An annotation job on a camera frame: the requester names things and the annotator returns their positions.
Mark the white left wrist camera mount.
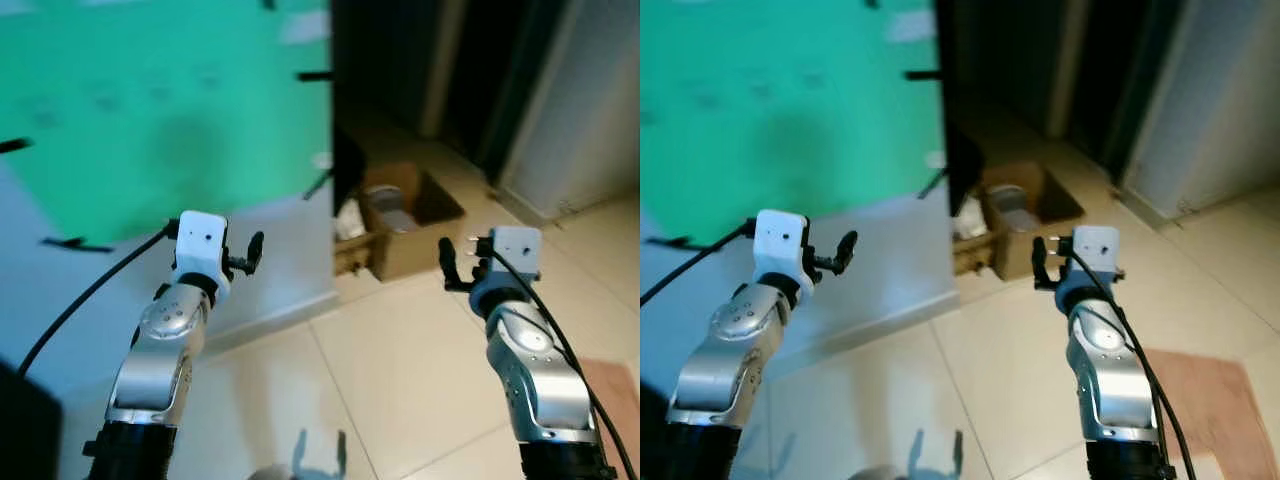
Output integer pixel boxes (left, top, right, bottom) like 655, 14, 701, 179
751, 209, 812, 297
171, 211, 232, 298

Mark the green wall board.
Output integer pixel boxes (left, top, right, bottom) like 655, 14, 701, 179
0, 0, 334, 247
640, 0, 947, 241

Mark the grey item in box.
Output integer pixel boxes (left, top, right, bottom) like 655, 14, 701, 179
994, 184, 1043, 234
361, 184, 420, 234

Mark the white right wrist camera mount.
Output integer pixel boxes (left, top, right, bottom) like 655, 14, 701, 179
486, 227, 544, 288
1071, 226, 1122, 282

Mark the white door panel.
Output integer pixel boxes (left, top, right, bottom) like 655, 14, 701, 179
1118, 0, 1280, 219
497, 0, 641, 223

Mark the white item in box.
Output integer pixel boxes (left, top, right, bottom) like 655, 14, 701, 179
334, 198, 367, 242
951, 194, 988, 242

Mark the brown cardboard box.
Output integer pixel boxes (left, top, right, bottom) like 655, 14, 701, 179
950, 160, 1088, 282
334, 162, 468, 284

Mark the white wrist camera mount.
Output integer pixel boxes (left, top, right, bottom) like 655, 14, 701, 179
171, 211, 232, 298
486, 227, 544, 288
1071, 226, 1122, 282
751, 209, 812, 297

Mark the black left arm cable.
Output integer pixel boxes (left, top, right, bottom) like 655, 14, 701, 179
640, 218, 758, 308
17, 222, 179, 378

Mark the white label on board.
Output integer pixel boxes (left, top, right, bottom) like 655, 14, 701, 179
886, 9, 939, 44
279, 9, 332, 45

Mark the black furniture corner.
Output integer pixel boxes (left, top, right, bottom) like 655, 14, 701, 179
0, 358, 63, 480
640, 384, 667, 480

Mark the beige door frame post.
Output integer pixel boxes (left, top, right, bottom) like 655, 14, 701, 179
418, 0, 471, 139
1044, 0, 1093, 139

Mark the reddish brown floor mat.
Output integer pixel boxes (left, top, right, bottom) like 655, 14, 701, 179
578, 357, 641, 473
1143, 347, 1280, 480

